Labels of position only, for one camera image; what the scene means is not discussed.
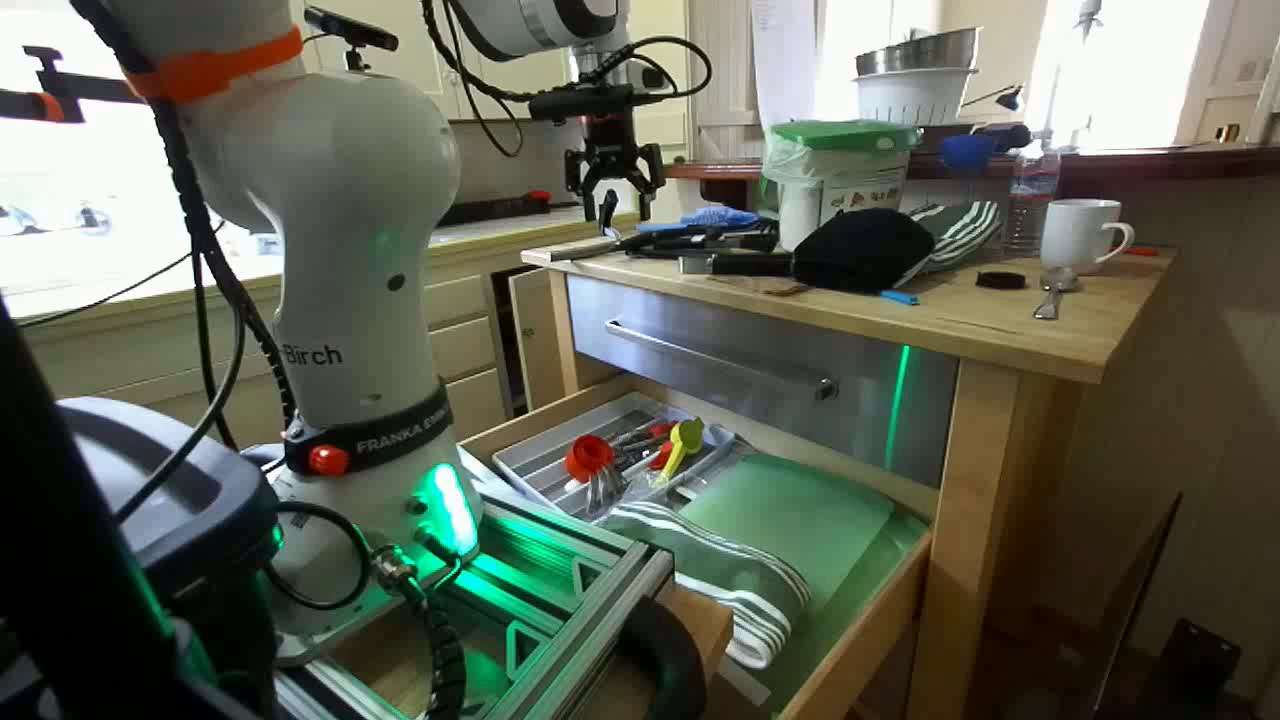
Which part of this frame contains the yellow green utensil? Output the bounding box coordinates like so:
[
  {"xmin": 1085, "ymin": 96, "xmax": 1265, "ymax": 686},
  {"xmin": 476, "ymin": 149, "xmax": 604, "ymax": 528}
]
[{"xmin": 661, "ymin": 419, "xmax": 705, "ymax": 481}]

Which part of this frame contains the open wooden drawer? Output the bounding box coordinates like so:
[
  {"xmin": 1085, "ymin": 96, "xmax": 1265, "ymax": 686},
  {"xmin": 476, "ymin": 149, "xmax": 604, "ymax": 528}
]
[{"xmin": 464, "ymin": 381, "xmax": 930, "ymax": 720}]

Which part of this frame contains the green striped towel in drawer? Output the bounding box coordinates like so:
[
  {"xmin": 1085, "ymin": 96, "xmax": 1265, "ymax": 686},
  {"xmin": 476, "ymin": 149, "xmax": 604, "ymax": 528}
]
[{"xmin": 604, "ymin": 499, "xmax": 810, "ymax": 671}]

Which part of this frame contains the steel pot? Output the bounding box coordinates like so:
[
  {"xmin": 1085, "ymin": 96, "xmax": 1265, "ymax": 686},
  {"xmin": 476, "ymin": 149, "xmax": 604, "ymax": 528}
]
[{"xmin": 856, "ymin": 30, "xmax": 982, "ymax": 78}]

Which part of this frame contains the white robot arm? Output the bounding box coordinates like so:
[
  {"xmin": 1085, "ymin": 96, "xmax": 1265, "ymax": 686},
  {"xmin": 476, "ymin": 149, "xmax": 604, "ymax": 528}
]
[{"xmin": 71, "ymin": 0, "xmax": 482, "ymax": 554}]

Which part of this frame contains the small black lid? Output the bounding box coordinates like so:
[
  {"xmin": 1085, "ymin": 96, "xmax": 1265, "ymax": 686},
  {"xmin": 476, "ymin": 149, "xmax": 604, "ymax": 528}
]
[{"xmin": 975, "ymin": 273, "xmax": 1029, "ymax": 293}]

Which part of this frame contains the steel closed drawer front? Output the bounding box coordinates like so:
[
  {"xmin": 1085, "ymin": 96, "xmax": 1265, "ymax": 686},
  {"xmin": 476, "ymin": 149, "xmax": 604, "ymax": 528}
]
[{"xmin": 567, "ymin": 277, "xmax": 959, "ymax": 487}]

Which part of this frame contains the white mug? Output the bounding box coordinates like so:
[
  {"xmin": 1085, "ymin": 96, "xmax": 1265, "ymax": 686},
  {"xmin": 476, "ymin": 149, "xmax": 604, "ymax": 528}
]
[{"xmin": 1042, "ymin": 200, "xmax": 1136, "ymax": 273}]

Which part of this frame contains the white bucket green lid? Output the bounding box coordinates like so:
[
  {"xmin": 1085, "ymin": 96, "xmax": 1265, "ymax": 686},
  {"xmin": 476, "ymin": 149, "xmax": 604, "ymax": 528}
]
[{"xmin": 763, "ymin": 119, "xmax": 921, "ymax": 247}]

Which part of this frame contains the red funnel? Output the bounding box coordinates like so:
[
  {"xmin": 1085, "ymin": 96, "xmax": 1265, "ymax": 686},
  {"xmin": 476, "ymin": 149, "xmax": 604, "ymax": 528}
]
[{"xmin": 566, "ymin": 434, "xmax": 615, "ymax": 486}]

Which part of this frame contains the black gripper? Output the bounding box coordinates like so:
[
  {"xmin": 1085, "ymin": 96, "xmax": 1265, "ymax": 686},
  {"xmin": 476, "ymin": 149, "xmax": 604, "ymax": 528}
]
[{"xmin": 529, "ymin": 86, "xmax": 666, "ymax": 227}]

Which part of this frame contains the grey cutlery tray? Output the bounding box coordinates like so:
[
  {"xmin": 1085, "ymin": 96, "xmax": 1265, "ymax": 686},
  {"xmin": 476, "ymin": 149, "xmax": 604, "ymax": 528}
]
[{"xmin": 492, "ymin": 393, "xmax": 746, "ymax": 521}]

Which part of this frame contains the wooden kitchen cart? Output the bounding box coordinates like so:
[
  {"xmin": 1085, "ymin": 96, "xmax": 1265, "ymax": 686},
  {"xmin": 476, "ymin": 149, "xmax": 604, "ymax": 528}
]
[{"xmin": 529, "ymin": 242, "xmax": 1167, "ymax": 720}]

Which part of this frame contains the black round mat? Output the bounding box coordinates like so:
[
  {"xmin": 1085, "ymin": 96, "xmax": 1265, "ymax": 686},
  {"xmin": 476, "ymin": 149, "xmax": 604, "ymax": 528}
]
[{"xmin": 792, "ymin": 208, "xmax": 935, "ymax": 296}]

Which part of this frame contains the blue cloth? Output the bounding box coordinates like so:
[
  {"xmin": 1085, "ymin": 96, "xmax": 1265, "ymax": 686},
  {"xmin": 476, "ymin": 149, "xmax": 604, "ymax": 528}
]
[{"xmin": 641, "ymin": 204, "xmax": 763, "ymax": 235}]

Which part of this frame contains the clear water bottle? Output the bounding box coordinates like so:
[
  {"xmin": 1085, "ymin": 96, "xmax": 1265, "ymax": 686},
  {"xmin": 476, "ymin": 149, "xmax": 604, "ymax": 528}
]
[{"xmin": 1010, "ymin": 136, "xmax": 1061, "ymax": 255}]

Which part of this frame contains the striped towel on cart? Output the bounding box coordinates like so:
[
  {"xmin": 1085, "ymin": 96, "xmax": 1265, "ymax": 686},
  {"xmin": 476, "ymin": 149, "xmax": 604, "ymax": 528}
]
[{"xmin": 911, "ymin": 200, "xmax": 1002, "ymax": 273}]

